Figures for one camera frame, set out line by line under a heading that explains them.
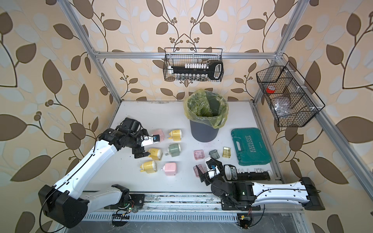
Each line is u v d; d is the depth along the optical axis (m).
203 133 1.01
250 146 0.89
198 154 0.92
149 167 0.79
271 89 0.81
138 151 0.68
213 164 0.60
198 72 0.85
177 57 0.91
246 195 0.54
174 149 0.86
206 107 0.85
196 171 0.84
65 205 0.37
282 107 0.70
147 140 0.66
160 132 0.96
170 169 0.79
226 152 0.93
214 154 0.91
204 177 0.64
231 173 0.83
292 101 0.73
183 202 0.75
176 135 0.93
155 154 0.85
